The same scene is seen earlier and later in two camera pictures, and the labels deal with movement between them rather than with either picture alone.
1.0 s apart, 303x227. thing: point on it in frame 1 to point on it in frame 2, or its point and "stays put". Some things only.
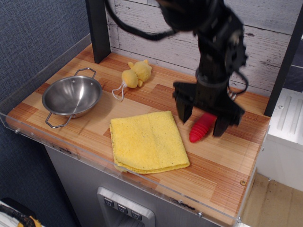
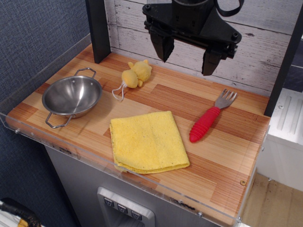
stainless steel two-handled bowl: [71, 96] stays put
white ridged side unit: [280, 160] stays put
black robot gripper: [209, 93] to [195, 21]
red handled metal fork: [205, 121] stays put
